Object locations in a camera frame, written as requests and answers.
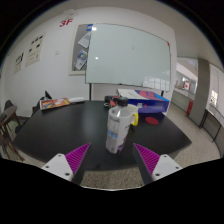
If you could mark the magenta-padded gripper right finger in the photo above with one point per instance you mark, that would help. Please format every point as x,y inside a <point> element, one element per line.
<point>166,165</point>

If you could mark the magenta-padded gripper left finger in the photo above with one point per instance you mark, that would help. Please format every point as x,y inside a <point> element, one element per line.
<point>56,165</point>

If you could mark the clear black-capped drink bottle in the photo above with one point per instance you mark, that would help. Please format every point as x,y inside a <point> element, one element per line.
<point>116,130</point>

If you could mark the flat round red coaster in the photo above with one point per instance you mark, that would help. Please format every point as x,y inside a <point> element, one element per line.
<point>152,120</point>

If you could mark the colourful flat orange box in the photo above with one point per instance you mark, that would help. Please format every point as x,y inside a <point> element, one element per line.
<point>55,103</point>

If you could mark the red standing box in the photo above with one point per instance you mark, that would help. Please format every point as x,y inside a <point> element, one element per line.
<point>189,107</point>

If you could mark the blue cardboard box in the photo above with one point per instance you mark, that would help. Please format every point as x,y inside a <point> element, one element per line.
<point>150,100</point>

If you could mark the dark wooden chair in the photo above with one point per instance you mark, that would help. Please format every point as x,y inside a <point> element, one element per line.
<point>8,116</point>

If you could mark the flat white device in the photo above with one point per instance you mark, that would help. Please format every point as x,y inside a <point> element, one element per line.
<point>77,99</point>

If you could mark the black and red small item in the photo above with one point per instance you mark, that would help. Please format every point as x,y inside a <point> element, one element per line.
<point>109,100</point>

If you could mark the whiteboard on stand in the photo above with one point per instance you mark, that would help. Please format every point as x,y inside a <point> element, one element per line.
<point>128,55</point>

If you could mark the red and white wall sign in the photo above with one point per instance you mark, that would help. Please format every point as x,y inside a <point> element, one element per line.
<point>186,85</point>

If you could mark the small white wall poster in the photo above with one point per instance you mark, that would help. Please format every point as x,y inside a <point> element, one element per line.
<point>18,62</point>

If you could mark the large white wall poster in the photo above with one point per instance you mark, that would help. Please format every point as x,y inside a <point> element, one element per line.
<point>35,50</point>

